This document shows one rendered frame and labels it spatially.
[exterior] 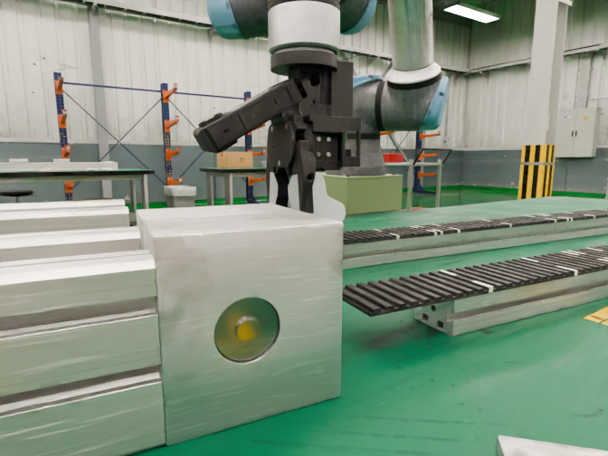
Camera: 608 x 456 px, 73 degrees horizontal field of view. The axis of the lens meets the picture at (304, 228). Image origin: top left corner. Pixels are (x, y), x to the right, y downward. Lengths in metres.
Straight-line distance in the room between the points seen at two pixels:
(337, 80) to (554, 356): 0.32
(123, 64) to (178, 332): 8.03
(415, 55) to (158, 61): 7.59
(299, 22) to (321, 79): 0.06
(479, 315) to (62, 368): 0.27
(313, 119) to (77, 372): 0.32
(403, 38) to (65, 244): 0.79
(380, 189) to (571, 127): 10.95
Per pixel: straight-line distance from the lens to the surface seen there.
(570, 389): 0.28
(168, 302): 0.18
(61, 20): 8.20
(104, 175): 4.99
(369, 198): 0.98
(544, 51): 6.87
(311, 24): 0.44
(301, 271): 0.20
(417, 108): 0.96
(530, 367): 0.30
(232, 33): 0.63
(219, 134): 0.41
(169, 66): 8.40
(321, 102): 0.46
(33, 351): 0.19
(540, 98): 6.76
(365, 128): 1.00
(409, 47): 0.93
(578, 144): 11.76
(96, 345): 0.19
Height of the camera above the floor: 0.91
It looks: 10 degrees down
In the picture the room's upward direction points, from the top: straight up
